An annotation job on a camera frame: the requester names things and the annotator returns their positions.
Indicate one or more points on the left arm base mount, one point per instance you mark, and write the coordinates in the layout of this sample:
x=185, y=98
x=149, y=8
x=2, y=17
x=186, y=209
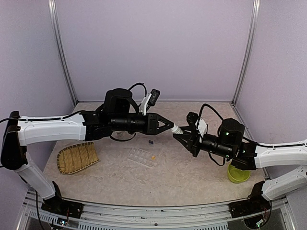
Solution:
x=63, y=207

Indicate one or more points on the left aluminium frame post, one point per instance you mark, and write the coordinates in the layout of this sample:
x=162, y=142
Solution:
x=60, y=48

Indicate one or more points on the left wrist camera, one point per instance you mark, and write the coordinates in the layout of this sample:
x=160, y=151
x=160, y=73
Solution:
x=149, y=101

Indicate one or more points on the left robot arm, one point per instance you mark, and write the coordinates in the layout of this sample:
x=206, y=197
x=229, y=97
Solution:
x=119, y=112

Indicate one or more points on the aluminium frame post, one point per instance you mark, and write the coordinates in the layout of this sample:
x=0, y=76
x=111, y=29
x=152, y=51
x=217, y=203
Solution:
x=60, y=48
x=248, y=50

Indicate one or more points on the woven bamboo tray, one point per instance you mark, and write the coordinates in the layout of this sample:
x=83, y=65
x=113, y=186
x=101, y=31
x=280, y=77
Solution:
x=75, y=158

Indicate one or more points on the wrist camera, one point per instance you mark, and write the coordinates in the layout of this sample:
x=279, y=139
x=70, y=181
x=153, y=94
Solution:
x=149, y=101
x=196, y=124

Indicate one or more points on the green plastic bowl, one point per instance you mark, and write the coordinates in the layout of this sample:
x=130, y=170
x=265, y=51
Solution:
x=236, y=175

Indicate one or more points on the right aluminium frame post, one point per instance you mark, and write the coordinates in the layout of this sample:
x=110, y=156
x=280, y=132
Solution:
x=248, y=50

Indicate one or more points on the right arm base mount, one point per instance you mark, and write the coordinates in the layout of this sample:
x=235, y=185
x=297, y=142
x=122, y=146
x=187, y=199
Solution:
x=247, y=207

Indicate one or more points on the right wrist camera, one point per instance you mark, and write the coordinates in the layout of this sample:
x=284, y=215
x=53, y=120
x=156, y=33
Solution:
x=196, y=124

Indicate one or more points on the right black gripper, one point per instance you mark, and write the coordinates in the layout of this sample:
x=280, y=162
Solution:
x=191, y=146

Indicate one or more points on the front aluminium rail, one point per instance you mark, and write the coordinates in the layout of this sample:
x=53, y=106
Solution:
x=100, y=216

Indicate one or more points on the clear plastic pill organizer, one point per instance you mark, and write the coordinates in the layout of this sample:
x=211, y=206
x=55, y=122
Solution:
x=143, y=149

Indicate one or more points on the white pill bottle with cap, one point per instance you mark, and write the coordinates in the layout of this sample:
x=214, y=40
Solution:
x=119, y=134

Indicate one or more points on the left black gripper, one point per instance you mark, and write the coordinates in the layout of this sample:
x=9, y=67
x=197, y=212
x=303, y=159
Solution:
x=153, y=120

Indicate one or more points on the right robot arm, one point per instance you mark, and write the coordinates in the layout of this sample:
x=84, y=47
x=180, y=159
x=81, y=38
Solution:
x=247, y=155

